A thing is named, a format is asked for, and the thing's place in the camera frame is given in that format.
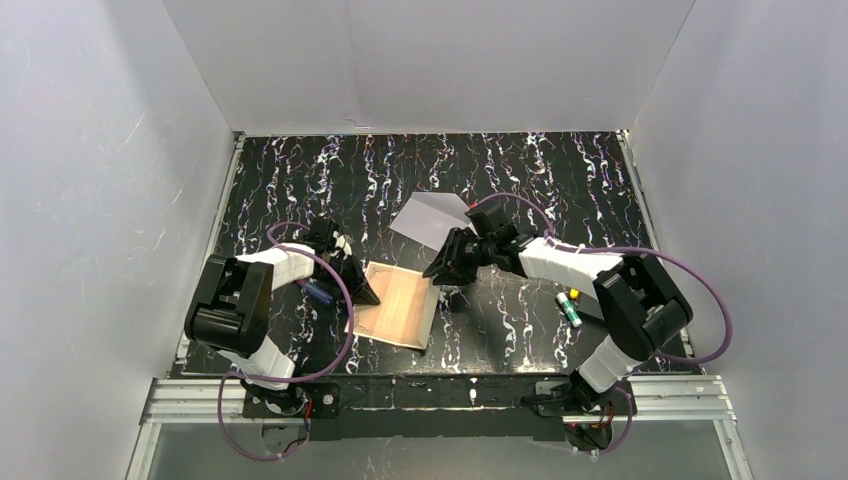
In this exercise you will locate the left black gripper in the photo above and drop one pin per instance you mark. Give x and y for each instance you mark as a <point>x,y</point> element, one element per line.
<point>345,270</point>

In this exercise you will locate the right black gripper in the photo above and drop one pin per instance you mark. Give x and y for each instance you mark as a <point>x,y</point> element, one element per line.
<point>456,251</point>

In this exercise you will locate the lavender paper envelope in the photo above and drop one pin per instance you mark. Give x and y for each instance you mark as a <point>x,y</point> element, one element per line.
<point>428,217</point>

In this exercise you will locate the tan bordered letter paper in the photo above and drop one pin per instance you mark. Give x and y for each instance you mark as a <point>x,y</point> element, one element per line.
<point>407,308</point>

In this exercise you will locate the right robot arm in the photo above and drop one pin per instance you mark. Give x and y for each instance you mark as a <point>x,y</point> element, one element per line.
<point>641,306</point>

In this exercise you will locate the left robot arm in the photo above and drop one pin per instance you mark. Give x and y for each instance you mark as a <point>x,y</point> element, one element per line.
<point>230,309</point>

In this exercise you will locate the blue red screwdriver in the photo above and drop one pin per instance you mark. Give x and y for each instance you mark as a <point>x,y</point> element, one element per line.
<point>313,290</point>

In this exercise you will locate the white green glue stick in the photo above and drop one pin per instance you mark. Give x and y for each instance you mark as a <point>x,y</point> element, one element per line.
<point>569,310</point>

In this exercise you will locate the black square pad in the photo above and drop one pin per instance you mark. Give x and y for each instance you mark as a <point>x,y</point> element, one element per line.
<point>589,309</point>

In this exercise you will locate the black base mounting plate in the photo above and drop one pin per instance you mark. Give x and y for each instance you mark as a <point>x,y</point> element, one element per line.
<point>353,406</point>

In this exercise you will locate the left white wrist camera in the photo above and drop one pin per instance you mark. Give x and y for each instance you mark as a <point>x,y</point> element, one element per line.
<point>342,247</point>

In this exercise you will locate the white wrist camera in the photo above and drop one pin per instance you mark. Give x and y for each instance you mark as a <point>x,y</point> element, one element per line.
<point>342,247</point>
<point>491,223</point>

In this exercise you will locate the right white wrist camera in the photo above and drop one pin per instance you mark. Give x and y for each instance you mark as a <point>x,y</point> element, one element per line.
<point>491,223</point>

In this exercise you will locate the aluminium frame rail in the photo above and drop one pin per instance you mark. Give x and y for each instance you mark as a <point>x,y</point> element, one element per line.
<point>658,397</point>

